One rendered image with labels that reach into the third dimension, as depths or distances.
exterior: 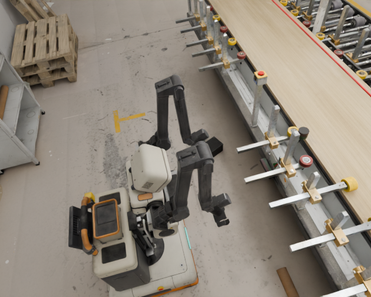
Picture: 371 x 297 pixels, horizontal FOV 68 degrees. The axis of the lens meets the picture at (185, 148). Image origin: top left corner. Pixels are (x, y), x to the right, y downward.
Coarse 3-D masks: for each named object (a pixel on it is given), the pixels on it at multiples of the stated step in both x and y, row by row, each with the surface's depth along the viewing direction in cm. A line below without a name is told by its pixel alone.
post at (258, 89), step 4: (256, 88) 197; (260, 88) 195; (256, 92) 198; (260, 92) 197; (256, 96) 200; (260, 96) 201; (256, 100) 203; (256, 104) 206; (256, 108) 210; (256, 112) 213; (252, 116) 220; (256, 116) 217; (252, 120) 222; (256, 120) 220; (252, 124) 225; (256, 124) 224
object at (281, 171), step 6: (282, 168) 182; (294, 168) 181; (300, 168) 182; (258, 174) 181; (264, 174) 180; (270, 174) 180; (276, 174) 181; (246, 180) 179; (252, 180) 179; (258, 180) 181
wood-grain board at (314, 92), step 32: (224, 0) 324; (256, 0) 317; (256, 32) 276; (288, 32) 270; (256, 64) 245; (288, 64) 240; (320, 64) 236; (288, 96) 216; (320, 96) 213; (352, 96) 210; (320, 128) 194; (352, 128) 191; (320, 160) 178; (352, 160) 175; (352, 192) 162
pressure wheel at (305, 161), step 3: (303, 156) 180; (306, 156) 180; (309, 156) 180; (300, 159) 179; (303, 159) 179; (306, 159) 178; (309, 159) 179; (312, 159) 178; (300, 162) 179; (303, 162) 177; (306, 162) 178; (309, 162) 177; (312, 162) 177; (300, 165) 180; (303, 165) 178; (306, 165) 177; (309, 165) 177
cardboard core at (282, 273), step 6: (276, 270) 220; (282, 270) 216; (282, 276) 214; (288, 276) 213; (282, 282) 213; (288, 282) 210; (288, 288) 208; (294, 288) 208; (288, 294) 207; (294, 294) 205
